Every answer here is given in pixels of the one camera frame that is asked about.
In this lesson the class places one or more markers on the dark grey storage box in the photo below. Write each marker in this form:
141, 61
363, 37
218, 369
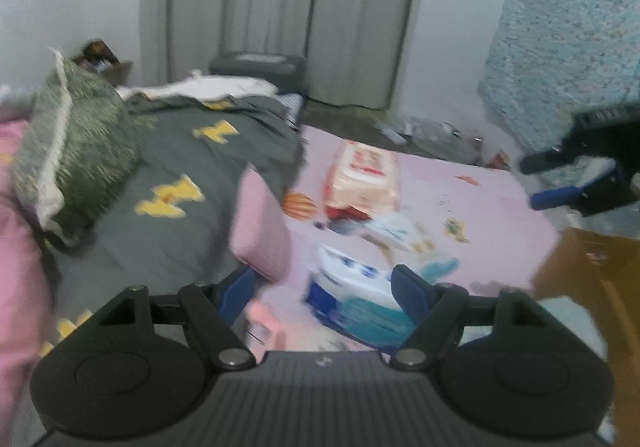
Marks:
260, 72

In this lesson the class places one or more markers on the grey window curtain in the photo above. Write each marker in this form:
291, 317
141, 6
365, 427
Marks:
280, 2

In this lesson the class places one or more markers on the green patterned pillow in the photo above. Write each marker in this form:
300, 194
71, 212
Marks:
75, 142

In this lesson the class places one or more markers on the pink printed floor mat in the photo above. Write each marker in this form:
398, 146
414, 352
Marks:
475, 237

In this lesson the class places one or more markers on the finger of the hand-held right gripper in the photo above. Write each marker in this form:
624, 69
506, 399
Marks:
560, 196
542, 159

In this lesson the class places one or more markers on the grey blanket yellow prints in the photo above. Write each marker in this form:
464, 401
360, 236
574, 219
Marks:
200, 187

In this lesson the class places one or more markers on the blue white plastic pack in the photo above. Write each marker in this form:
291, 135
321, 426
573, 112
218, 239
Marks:
350, 292

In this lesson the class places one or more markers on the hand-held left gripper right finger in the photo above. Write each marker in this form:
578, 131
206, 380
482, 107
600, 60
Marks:
407, 294

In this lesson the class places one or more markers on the pink red plastic pack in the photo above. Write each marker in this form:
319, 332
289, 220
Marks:
360, 177

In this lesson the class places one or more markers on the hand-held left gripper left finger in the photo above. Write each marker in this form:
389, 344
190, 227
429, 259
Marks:
235, 294

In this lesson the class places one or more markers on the teal patterned hanging cloth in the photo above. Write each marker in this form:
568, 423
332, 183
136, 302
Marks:
550, 52

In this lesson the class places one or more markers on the pink pillow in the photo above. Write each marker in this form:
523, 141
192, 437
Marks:
260, 227

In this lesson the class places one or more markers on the white cloth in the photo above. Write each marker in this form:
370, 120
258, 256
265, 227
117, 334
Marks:
210, 84

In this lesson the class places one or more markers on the pile of assorted clutter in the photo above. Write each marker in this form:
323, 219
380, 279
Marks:
440, 137

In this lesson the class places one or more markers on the pink dotted quilt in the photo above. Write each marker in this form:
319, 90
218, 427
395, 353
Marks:
20, 302

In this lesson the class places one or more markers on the white packet blue print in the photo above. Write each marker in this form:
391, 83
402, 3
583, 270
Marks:
395, 229

